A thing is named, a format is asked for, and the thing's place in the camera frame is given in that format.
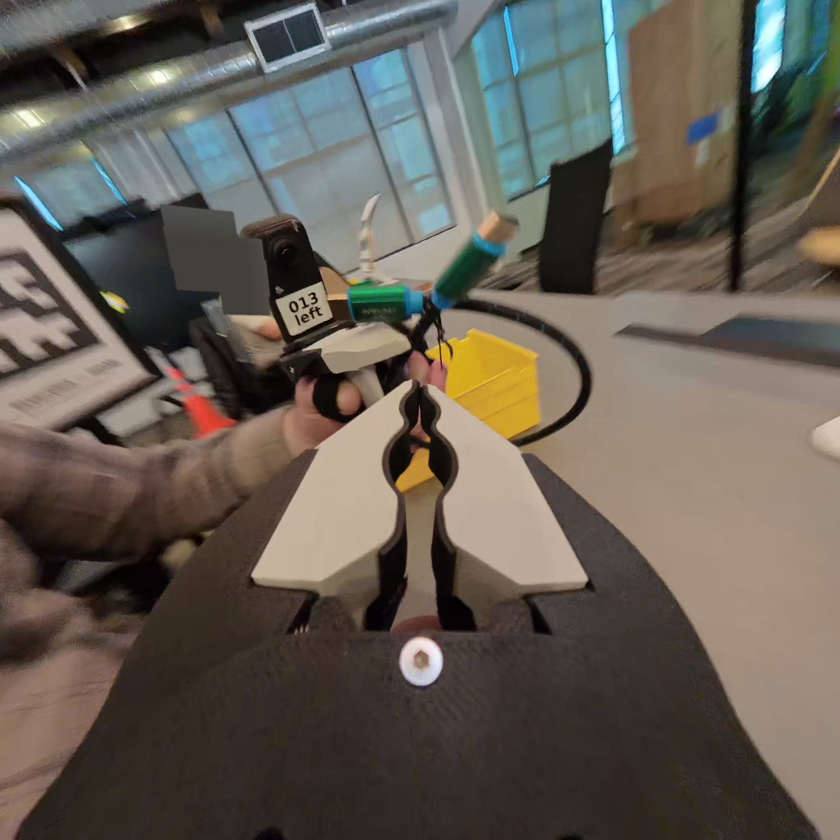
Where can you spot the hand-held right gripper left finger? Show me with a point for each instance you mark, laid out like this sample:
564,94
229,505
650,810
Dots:
335,525

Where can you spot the silver ceiling duct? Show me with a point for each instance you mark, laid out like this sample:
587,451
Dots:
197,72

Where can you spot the black office chair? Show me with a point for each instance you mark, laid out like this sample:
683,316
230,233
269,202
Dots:
578,217

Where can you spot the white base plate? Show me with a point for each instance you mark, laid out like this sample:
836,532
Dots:
827,440

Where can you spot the person's left forearm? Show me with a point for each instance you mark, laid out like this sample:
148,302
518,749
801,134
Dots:
145,479

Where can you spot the white curved banner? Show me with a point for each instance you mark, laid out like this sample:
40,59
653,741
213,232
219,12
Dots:
370,234

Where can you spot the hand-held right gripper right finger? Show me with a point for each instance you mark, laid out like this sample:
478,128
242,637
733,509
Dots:
512,525

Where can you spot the yellow plastic bin stack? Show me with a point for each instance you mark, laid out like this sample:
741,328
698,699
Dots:
492,381

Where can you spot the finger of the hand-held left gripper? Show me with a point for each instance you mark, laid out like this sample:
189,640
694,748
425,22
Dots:
369,387
368,352

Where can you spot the black monitor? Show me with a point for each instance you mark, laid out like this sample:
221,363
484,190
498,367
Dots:
131,282

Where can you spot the black ceiling vent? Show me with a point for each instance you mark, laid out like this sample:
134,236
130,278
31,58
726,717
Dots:
286,37

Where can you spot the person's left hand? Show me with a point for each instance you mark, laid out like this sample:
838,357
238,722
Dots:
309,431

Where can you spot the orange traffic cone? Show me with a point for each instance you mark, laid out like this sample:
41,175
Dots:
204,410

